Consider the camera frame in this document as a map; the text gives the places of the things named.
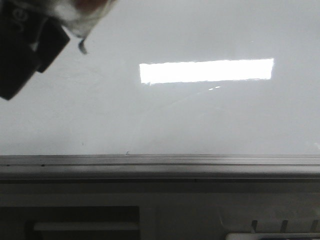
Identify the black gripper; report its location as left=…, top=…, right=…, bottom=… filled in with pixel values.
left=0, top=0, right=70, bottom=101

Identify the white black-tip whiteboard marker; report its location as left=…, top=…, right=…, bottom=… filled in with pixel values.
left=53, top=0, right=117, bottom=55

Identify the white marker tray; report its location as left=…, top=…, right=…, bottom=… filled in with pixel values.
left=225, top=232, right=320, bottom=240

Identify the white whiteboard with aluminium frame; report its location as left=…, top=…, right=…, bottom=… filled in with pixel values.
left=0, top=0, right=320, bottom=181

